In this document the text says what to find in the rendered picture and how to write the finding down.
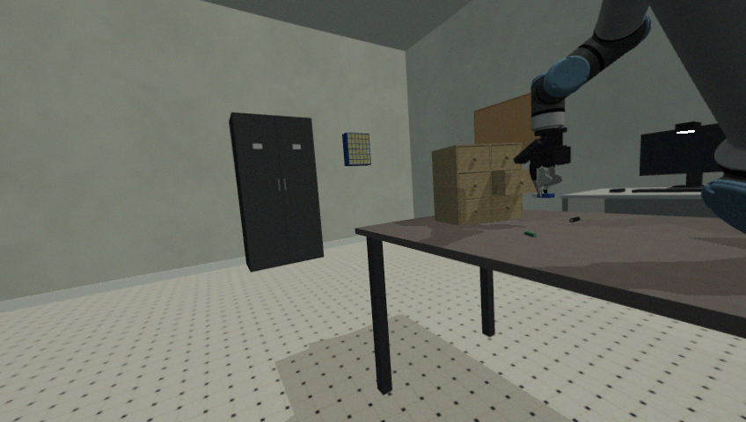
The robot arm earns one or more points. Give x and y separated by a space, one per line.
709 37

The wooden chest of drawers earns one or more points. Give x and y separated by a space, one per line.
446 186

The wooden drawer front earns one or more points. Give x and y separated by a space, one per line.
468 158
506 206
474 184
499 155
510 182
468 207

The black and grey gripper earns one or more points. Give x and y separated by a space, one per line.
552 139

